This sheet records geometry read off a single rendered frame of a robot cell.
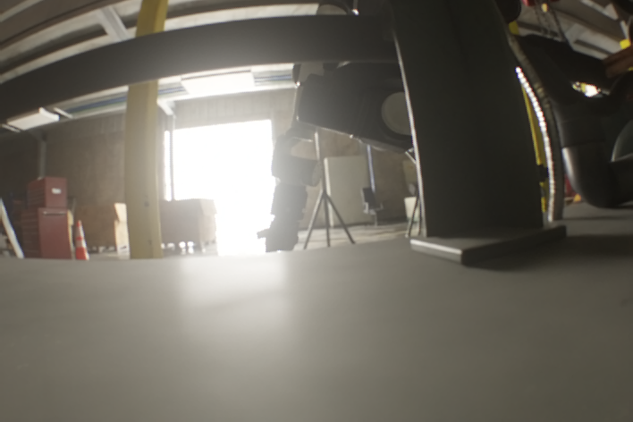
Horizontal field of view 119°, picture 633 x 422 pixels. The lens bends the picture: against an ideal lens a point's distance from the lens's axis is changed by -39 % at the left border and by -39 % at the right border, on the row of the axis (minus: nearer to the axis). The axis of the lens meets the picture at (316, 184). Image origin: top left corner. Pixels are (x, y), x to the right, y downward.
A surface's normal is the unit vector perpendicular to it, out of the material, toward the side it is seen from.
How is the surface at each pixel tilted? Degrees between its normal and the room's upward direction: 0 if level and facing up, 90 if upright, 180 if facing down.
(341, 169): 90
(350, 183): 90
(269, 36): 112
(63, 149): 90
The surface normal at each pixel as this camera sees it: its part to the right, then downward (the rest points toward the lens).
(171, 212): -0.04, -0.33
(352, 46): 0.13, 0.73
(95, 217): 0.14, -0.20
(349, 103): -0.05, 0.30
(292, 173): -0.34, 0.03
